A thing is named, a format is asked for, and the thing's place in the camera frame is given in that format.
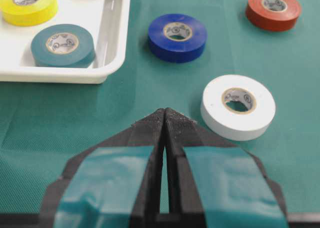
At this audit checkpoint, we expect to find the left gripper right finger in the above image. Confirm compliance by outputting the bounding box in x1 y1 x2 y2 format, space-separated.
164 108 288 227

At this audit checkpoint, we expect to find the green table cloth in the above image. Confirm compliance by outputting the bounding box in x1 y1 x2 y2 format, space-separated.
0 0 320 213

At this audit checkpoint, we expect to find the red tape roll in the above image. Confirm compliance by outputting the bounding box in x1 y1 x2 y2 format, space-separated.
245 0 302 32

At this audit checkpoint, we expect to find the white tape roll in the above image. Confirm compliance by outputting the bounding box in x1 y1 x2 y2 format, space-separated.
200 75 276 141

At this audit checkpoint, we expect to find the yellow tape roll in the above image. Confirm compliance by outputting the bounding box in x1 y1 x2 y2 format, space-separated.
0 0 58 27

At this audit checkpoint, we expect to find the white plastic tray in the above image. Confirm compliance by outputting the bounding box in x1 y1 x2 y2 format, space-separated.
0 0 130 84

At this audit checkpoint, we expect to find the green tape roll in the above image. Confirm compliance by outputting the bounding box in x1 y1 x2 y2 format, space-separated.
30 24 96 68

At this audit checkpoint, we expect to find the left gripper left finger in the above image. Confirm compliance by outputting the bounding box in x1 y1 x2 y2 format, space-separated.
39 109 165 227

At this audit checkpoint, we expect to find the blue tape roll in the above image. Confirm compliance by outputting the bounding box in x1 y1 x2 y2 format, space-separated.
148 14 208 63

